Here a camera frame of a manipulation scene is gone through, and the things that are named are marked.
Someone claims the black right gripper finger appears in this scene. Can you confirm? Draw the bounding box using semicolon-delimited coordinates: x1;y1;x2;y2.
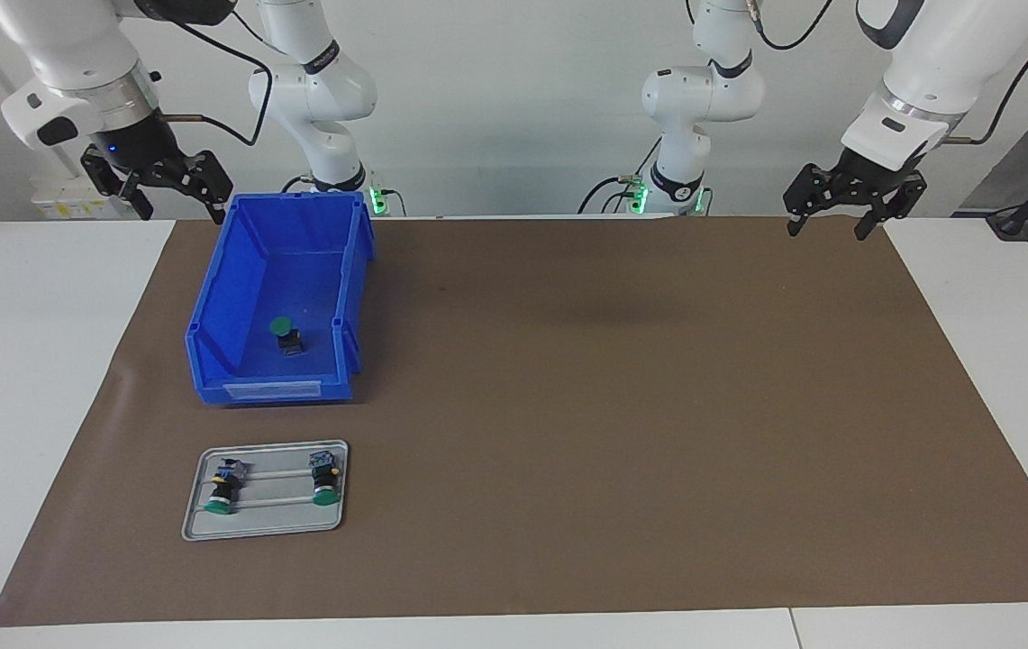
180;151;236;224
81;151;155;221

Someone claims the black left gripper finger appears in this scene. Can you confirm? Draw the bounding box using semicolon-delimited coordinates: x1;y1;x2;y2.
783;164;847;237
854;173;930;242

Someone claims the green push button switch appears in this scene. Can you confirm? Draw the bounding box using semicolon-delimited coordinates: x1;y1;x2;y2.
204;458;249;516
268;315;305;355
307;451;341;508

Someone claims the blue plastic storage bin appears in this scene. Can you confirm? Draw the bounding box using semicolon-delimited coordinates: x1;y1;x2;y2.
185;191;377;407

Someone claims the grey metal tray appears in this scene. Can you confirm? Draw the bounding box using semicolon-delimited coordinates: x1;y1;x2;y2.
181;439;350;543

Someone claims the brown table mat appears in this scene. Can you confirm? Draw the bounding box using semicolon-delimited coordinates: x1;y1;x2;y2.
0;215;1028;628

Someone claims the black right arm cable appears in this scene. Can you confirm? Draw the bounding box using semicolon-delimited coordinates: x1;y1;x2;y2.
158;14;276;147

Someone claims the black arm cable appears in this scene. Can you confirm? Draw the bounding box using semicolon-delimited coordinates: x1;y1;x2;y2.
748;0;1028;145
158;14;276;147

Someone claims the white wall power box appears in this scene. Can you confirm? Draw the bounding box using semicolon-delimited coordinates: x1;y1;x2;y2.
31;174;132;221

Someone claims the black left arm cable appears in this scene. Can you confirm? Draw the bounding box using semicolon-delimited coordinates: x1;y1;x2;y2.
748;0;1028;145

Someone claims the black base cable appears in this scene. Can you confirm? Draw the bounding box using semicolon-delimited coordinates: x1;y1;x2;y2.
578;135;663;215

